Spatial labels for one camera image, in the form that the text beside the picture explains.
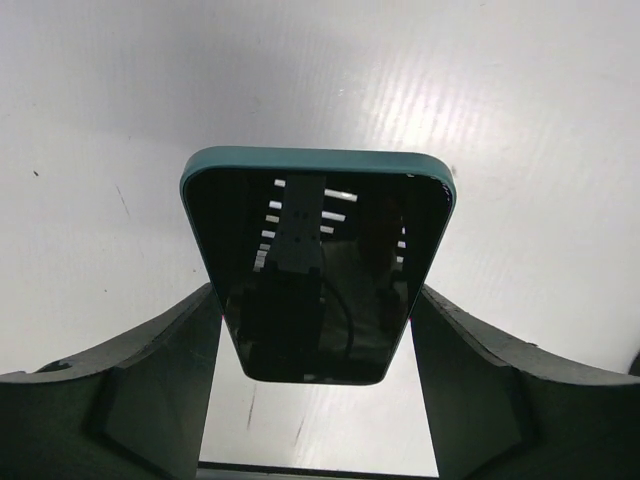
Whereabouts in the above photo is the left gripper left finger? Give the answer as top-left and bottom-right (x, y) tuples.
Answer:
(1, 284), (221, 479)

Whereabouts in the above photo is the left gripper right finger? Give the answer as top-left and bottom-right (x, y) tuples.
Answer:
(411, 287), (639, 479)

